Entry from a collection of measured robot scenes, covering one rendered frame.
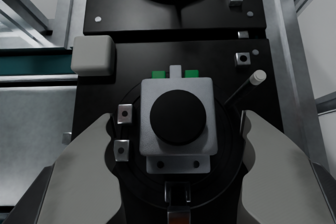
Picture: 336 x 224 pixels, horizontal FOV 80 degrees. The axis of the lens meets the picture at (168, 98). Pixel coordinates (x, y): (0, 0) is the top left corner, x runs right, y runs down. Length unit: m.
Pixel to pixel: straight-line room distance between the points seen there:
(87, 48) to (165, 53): 0.09
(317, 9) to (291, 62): 0.23
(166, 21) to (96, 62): 0.11
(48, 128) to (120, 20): 0.18
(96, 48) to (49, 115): 0.13
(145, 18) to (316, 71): 0.31
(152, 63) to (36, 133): 0.19
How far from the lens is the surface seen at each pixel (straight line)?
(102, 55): 0.25
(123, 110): 0.20
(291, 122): 0.28
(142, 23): 0.28
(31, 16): 0.32
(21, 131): 0.36
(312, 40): 0.47
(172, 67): 0.17
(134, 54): 0.26
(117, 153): 0.20
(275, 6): 0.35
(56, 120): 0.33
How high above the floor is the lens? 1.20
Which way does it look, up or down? 75 degrees down
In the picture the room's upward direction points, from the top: 7 degrees counter-clockwise
